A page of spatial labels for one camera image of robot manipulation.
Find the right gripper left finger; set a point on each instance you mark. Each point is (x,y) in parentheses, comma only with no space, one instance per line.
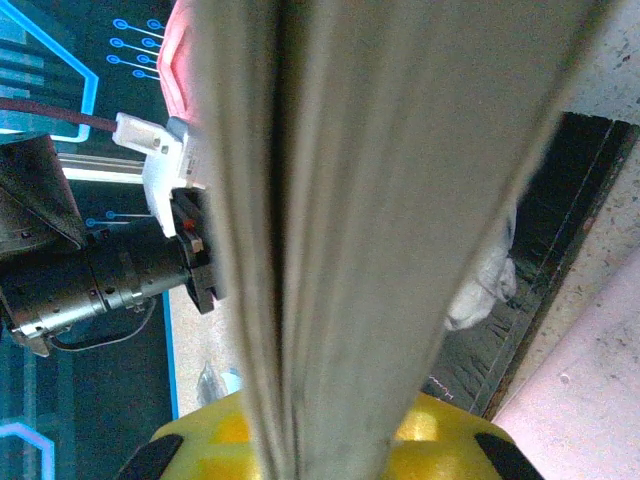
(210,440)

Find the aluminium frame post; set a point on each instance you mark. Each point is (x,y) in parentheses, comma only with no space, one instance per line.
(100,167)

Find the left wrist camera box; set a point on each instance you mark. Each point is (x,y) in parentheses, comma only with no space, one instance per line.
(160,165)

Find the black book with portrait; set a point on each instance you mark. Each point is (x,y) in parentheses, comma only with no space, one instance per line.
(550,250)

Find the Animal Farm paperback book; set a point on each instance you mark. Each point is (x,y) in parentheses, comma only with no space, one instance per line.
(375,200)

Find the pink backpack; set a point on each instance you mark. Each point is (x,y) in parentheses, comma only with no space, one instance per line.
(177,60)

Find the clear plastic bag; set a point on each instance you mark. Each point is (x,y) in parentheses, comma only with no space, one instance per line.
(210,382)

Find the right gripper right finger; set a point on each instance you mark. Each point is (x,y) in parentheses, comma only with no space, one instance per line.
(450,440)

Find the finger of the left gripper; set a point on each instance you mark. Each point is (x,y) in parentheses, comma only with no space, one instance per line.
(206,292)
(192,225)

